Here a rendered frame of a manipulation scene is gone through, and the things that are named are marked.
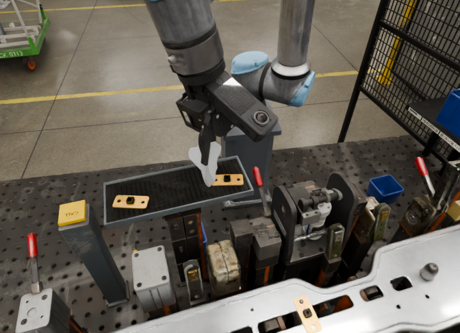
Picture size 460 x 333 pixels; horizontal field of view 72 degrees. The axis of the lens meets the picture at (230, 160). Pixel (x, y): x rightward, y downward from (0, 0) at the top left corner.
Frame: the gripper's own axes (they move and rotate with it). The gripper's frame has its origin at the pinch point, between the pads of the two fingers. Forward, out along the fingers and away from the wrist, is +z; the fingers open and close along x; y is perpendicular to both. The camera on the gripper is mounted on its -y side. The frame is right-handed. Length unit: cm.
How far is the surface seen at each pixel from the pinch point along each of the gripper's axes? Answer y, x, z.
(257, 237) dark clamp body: 2.0, 0.6, 30.5
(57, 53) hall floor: 409, -74, 107
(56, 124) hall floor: 267, -4, 109
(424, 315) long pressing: -36, -11, 46
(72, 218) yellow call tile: 32.6, 28.2, 12.1
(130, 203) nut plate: 26.2, 16.7, 14.9
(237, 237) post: 4.8, 4.4, 27.8
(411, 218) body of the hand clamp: -23, -38, 51
